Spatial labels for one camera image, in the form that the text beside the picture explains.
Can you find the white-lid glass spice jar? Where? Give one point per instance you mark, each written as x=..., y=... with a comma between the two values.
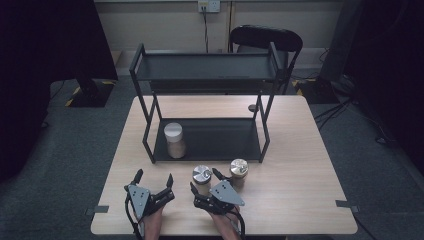
x=174, y=133

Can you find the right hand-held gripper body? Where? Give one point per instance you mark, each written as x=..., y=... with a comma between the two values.
x=225, y=195

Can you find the person's right hand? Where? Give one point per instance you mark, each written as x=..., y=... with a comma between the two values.
x=228, y=226

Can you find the black chair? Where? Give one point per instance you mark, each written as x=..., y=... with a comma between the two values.
x=266, y=36

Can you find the silver-lid glass spice jar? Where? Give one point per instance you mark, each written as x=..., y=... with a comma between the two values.
x=201, y=174

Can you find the person's left hand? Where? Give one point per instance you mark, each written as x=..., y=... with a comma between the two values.
x=153, y=226

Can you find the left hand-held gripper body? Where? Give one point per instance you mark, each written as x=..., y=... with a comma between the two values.
x=139, y=199

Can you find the dark curtain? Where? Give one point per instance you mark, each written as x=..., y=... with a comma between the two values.
x=393, y=50
x=40, y=50

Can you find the black stand with striped base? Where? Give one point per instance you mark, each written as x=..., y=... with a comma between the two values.
x=320, y=90
x=95, y=96

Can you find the black metal two-tier rack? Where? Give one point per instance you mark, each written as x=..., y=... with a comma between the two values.
x=213, y=136

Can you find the grey table edge bracket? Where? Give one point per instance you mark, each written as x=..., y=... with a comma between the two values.
x=98, y=209
x=346, y=204

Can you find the round dark table grommet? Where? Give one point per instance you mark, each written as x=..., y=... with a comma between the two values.
x=252, y=107

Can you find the white wall socket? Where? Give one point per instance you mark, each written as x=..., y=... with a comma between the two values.
x=209, y=5

